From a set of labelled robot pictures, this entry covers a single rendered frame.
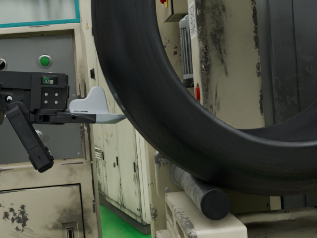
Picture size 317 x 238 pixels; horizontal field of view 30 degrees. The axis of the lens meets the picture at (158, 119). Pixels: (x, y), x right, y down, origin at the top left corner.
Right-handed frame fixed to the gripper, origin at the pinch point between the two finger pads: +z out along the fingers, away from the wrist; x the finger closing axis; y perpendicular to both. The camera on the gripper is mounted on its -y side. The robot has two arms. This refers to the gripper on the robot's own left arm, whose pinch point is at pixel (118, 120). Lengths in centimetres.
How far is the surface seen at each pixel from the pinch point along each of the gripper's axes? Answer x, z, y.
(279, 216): 18.3, 33.6, -18.5
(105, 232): 360, 2, -102
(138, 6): -12.5, 2.0, 16.9
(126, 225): 377, 19, -99
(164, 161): 22.5, 10.2, -8.8
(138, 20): -12.4, 2.0, 14.9
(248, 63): 25.5, 27.3, 12.1
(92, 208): 61, -4, -26
